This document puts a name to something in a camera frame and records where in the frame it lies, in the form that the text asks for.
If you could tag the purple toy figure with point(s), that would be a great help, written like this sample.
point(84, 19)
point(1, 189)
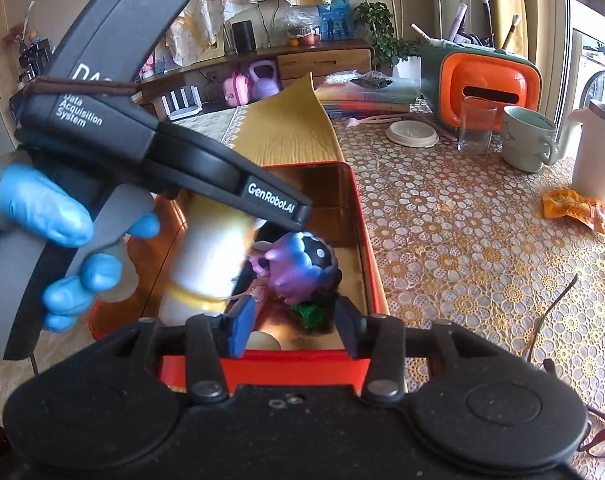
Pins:
point(292, 265)

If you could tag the stack of books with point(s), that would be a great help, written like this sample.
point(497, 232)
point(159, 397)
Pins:
point(372, 95)

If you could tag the red tin box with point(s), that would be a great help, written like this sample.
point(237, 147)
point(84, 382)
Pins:
point(355, 270)

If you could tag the yellow curtain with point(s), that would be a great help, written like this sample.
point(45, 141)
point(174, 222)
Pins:
point(507, 0)

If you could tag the black speaker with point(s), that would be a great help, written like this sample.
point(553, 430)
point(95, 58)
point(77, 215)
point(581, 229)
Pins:
point(244, 36)

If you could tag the pink toy case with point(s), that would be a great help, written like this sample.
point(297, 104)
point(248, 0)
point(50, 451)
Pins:
point(236, 90)

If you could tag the orange snack packet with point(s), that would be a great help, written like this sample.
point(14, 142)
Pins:
point(577, 210)

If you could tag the washing machine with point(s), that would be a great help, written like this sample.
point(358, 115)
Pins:
point(599, 75)

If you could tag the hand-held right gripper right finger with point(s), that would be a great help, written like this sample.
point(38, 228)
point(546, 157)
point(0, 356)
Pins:
point(350, 330)

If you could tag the lace tablecloth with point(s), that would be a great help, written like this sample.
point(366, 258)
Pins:
point(457, 235)

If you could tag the pale green mug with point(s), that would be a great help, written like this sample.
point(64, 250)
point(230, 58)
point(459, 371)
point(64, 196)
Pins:
point(524, 145)

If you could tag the black coffee machine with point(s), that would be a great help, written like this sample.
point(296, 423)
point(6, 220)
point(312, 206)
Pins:
point(35, 60)

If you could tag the red frame eyeglasses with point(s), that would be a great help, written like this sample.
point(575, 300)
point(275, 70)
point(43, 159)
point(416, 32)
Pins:
point(599, 435)

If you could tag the rolled paper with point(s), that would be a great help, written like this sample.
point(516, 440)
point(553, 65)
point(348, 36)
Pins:
point(458, 22)

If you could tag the clear bag of fruit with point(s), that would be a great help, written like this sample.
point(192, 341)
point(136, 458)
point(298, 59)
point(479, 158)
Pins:
point(300, 27)

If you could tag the white round lid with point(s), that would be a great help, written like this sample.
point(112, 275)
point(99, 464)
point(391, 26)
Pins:
point(412, 134)

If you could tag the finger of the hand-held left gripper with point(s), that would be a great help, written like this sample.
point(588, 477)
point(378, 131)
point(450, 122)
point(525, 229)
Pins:
point(270, 230)

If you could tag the purple kettlebell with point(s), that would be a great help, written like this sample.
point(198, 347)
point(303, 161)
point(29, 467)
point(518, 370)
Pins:
point(263, 82)

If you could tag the cream round object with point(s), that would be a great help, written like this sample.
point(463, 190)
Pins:
point(265, 341)

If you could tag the blue printed box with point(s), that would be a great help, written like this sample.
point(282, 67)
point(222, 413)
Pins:
point(335, 20)

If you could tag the white kettle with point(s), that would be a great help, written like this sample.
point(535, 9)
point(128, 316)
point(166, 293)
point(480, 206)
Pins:
point(599, 160)

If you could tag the orange and green storage box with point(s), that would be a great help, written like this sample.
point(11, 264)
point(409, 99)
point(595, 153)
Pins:
point(482, 75)

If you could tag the wooden media cabinet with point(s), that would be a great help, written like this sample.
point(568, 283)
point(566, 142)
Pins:
point(327, 60)

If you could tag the clear drinking glass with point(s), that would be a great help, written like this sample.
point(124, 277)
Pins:
point(476, 130)

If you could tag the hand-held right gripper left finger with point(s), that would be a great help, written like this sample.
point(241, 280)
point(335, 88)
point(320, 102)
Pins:
point(241, 330)

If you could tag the person's left hand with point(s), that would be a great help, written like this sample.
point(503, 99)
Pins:
point(42, 205)

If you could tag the potted plant in white pot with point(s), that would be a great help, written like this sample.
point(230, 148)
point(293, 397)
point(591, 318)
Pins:
point(382, 25)

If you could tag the green toy piece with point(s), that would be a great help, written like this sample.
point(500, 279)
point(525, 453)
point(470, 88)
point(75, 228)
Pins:
point(310, 316)

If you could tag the gold tin lid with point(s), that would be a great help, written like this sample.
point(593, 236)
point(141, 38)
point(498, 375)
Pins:
point(287, 130)

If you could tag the white router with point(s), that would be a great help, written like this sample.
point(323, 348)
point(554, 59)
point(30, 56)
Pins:
point(181, 105)

